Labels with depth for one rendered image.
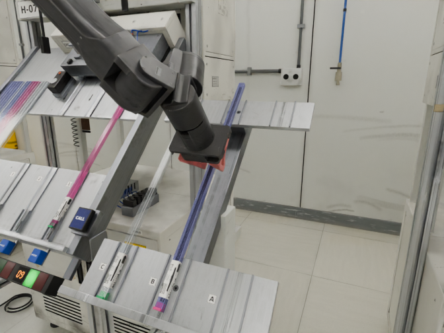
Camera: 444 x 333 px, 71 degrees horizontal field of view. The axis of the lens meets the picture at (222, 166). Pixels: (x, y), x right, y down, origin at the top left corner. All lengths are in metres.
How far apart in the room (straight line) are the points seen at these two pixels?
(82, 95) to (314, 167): 1.82
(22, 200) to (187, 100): 0.62
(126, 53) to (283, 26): 2.08
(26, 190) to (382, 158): 2.13
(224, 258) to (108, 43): 0.46
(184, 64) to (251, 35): 2.02
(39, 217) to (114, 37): 0.56
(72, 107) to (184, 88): 0.66
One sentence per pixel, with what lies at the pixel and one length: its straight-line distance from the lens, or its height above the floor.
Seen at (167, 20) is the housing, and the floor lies 1.26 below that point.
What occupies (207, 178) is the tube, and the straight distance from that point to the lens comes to 0.60.
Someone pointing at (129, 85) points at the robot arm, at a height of 1.07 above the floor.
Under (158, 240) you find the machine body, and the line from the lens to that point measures 1.03.
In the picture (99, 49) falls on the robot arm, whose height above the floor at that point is 1.12.
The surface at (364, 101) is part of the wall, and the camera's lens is 2.39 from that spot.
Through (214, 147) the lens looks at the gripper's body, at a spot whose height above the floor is 0.97.
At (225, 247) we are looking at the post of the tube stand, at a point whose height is 0.74.
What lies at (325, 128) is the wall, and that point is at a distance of 2.41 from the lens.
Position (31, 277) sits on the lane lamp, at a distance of 0.85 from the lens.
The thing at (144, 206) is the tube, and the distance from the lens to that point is 0.62.
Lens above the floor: 1.08
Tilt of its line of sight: 15 degrees down
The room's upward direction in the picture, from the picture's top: straight up
